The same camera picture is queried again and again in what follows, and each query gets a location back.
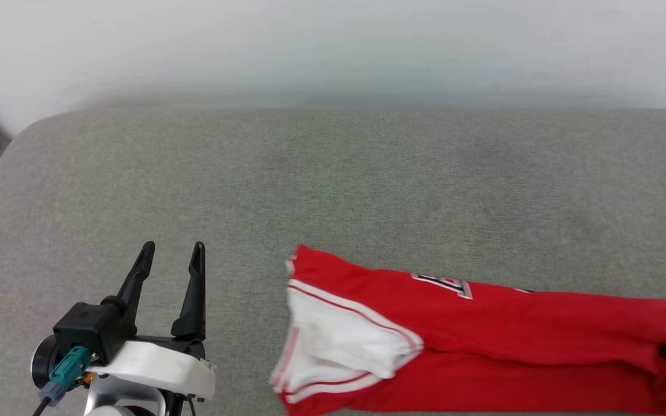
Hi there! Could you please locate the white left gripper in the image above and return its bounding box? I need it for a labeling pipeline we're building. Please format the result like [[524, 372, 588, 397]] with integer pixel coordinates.
[[87, 241, 217, 400]]

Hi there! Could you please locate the red and white basketball jersey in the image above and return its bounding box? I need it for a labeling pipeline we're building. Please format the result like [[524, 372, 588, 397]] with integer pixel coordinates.
[[269, 243, 666, 416]]

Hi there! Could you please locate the grey fabric sofa cushion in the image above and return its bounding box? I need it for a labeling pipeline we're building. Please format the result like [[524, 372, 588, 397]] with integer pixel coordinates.
[[0, 108, 666, 416]]

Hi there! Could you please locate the camera cable with teal connector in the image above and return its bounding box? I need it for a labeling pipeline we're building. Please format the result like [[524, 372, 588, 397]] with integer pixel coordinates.
[[32, 345, 92, 416]]

